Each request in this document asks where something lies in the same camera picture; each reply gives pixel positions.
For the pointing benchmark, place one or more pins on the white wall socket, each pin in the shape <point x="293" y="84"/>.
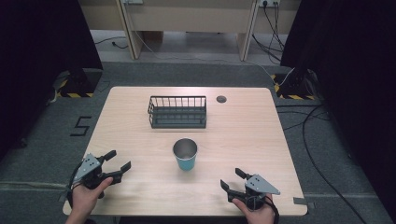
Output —
<point x="269" y="2"/>

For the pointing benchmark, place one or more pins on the black curtain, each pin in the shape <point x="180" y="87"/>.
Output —
<point x="37" y="62"/>
<point x="351" y="77"/>

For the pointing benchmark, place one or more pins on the stand base with hazard tape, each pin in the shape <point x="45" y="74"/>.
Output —
<point x="79" y="85"/>
<point x="295" y="87"/>

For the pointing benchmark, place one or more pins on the round grey table grommet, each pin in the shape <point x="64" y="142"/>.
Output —
<point x="221" y="99"/>

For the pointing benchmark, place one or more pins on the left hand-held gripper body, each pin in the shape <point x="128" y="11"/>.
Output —
<point x="87" y="165"/>

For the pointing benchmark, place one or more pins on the beige wooden desk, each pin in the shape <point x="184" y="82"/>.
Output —
<point x="186" y="15"/>

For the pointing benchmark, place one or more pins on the person's right hand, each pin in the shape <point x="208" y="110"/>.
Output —
<point x="257" y="215"/>

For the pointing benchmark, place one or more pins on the person's left hand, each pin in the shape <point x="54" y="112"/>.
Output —
<point x="84" y="196"/>

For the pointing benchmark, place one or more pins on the blue cup with metal inside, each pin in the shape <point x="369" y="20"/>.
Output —
<point x="185" y="155"/>

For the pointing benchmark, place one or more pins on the grey tape strip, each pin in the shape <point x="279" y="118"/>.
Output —
<point x="301" y="201"/>

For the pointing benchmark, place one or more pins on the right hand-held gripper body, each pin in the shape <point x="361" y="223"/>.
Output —
<point x="259" y="186"/>

